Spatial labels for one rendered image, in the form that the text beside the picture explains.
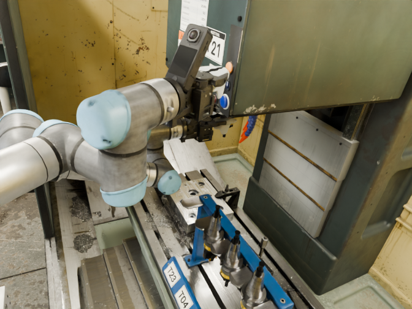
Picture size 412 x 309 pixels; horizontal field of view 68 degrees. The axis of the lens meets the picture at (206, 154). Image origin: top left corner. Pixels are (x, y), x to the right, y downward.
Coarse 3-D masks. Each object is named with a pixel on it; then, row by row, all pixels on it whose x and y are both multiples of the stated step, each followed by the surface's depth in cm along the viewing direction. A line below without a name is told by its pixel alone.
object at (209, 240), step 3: (204, 231) 94; (222, 231) 95; (204, 234) 93; (207, 234) 93; (222, 234) 94; (204, 237) 94; (207, 237) 93; (210, 237) 92; (213, 237) 92; (216, 237) 92; (219, 237) 92; (222, 237) 93; (207, 240) 94; (210, 240) 92; (213, 240) 91; (216, 240) 92; (219, 240) 92; (207, 243) 93; (210, 243) 92
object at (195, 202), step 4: (196, 196) 110; (184, 200) 107; (188, 200) 107; (192, 200) 107; (196, 200) 108; (200, 200) 108; (184, 204) 105; (188, 204) 106; (192, 204) 106; (196, 204) 106; (200, 204) 106; (188, 208) 104
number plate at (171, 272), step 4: (172, 264) 115; (168, 268) 116; (172, 268) 114; (164, 272) 116; (168, 272) 115; (172, 272) 113; (176, 272) 112; (168, 276) 114; (172, 276) 112; (176, 276) 111; (168, 280) 113; (172, 280) 112; (176, 280) 111; (172, 284) 111
